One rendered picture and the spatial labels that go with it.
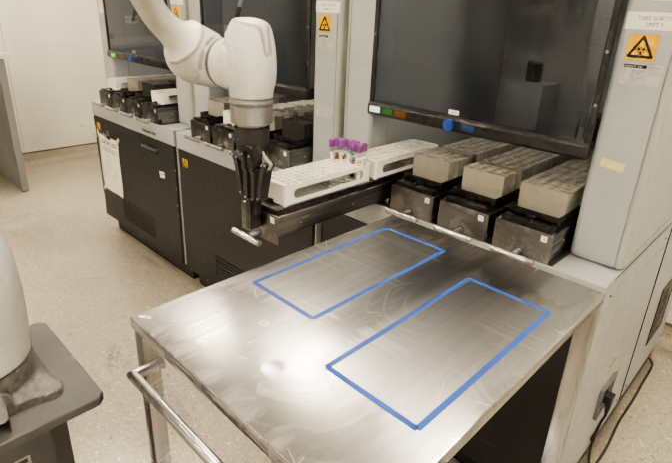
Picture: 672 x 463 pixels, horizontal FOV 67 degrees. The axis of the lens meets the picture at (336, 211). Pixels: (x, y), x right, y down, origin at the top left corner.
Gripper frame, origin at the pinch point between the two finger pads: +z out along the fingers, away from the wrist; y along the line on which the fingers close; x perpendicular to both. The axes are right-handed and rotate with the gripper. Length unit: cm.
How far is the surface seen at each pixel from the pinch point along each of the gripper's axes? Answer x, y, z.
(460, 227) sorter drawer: -39.3, -30.5, 4.4
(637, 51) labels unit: -48, -57, -39
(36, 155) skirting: -52, 350, 74
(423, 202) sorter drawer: -39.5, -19.1, 1.3
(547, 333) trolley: -1, -67, -2
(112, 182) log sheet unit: -39, 176, 47
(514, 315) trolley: -2, -62, -2
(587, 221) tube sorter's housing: -48, -56, -3
